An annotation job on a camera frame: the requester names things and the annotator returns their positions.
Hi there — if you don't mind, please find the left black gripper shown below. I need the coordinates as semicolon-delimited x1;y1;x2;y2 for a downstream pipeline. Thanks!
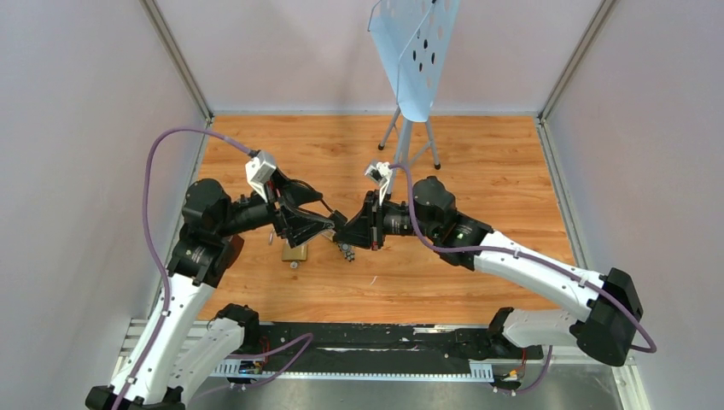
215;166;333;246

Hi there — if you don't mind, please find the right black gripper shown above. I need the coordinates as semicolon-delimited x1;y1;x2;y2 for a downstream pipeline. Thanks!
334;189;438;251

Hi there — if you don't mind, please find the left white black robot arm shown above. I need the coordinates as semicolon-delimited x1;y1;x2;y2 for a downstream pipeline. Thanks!
85;168;333;409

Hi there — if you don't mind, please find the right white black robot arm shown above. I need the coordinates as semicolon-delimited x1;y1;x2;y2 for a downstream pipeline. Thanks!
334;176;643;366

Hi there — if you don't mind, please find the large brass padlock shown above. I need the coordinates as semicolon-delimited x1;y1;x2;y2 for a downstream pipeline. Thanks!
267;229;308;264

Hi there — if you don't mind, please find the light blue music stand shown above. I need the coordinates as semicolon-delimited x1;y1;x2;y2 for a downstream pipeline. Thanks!
367;0;460;170

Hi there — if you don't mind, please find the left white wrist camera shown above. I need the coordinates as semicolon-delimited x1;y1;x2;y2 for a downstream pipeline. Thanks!
245;150;277;202

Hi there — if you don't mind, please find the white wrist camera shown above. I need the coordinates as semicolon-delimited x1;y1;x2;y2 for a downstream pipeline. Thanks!
245;150;277;202
365;160;394;206

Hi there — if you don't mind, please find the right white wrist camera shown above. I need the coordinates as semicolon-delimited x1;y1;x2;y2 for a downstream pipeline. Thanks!
365;160;394;206

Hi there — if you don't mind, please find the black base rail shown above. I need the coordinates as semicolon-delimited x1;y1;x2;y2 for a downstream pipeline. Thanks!
244;322;544;365

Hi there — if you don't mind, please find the white slotted cable duct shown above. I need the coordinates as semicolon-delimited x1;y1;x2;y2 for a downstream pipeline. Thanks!
209;356;495;383

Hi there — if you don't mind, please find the aluminium frame post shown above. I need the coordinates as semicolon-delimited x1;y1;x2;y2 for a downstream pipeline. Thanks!
139;0;214;124

